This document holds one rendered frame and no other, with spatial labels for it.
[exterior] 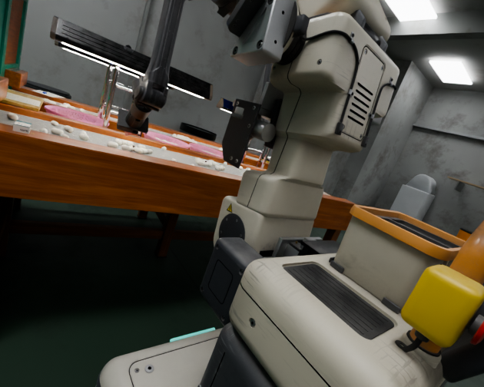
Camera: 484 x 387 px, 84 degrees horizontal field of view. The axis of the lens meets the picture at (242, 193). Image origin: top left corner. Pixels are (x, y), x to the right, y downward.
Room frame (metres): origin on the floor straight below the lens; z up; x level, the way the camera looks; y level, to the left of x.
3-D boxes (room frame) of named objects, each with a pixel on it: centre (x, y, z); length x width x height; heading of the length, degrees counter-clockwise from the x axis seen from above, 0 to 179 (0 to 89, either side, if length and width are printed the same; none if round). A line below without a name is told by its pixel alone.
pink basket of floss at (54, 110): (1.27, 0.86, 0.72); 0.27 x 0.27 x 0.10
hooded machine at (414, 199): (7.51, -4.45, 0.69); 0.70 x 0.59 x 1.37; 41
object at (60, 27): (1.15, 0.55, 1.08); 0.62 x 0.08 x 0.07; 127
